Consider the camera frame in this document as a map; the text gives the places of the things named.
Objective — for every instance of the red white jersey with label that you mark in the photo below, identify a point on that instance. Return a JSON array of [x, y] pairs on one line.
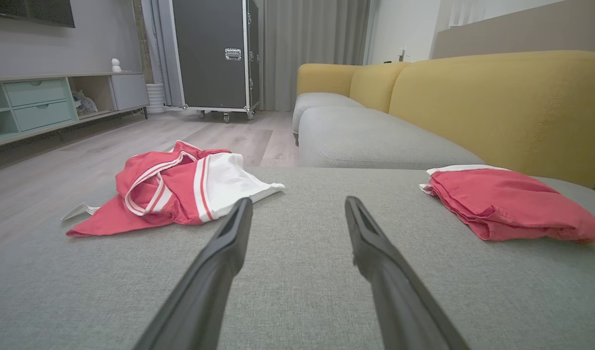
[[171, 194]]

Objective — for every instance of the black wall television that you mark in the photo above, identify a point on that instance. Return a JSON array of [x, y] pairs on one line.
[[35, 9]]

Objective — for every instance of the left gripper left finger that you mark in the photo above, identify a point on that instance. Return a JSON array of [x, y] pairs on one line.
[[205, 291]]

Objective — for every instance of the black wheeled flight case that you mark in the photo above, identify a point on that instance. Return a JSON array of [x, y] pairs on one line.
[[205, 48]]

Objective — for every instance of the white ribbed cylinder bin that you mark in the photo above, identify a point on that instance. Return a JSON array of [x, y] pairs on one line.
[[156, 99]]

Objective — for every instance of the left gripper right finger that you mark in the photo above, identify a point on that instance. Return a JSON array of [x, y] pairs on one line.
[[399, 296]]

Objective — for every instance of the grey low media cabinet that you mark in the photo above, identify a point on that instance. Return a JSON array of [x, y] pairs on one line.
[[127, 92]]

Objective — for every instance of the teal cabinet drawer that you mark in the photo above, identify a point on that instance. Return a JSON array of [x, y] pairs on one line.
[[35, 92], [42, 115]]

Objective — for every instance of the small white figurine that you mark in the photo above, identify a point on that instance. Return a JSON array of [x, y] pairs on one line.
[[116, 65]]

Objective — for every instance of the large grey sofa seat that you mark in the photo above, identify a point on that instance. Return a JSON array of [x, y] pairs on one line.
[[297, 291]]

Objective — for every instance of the small grey sofa seat cushion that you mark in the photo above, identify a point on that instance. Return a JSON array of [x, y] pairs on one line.
[[316, 101]]

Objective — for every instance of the clear bag in cabinet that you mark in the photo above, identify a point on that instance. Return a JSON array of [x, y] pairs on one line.
[[85, 103]]

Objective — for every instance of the grey curtain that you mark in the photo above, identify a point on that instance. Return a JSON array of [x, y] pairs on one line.
[[316, 48]]

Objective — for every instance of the large yellow sofa backrest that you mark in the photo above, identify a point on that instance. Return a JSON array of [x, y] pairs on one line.
[[496, 112]]

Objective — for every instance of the yellow sofa backrest cushion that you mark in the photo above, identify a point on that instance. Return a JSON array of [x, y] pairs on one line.
[[375, 85], [324, 78]]

